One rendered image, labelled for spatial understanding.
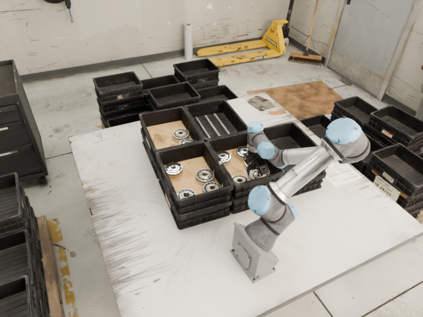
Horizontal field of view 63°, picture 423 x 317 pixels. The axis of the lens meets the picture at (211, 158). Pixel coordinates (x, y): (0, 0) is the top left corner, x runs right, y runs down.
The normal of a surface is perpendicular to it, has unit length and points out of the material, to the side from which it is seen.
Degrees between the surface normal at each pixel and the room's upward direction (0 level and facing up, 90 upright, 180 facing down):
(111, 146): 0
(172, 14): 90
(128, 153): 0
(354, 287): 0
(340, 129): 36
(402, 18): 90
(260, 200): 51
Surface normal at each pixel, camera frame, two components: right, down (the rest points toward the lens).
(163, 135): 0.04, -0.76
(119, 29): 0.44, 0.59
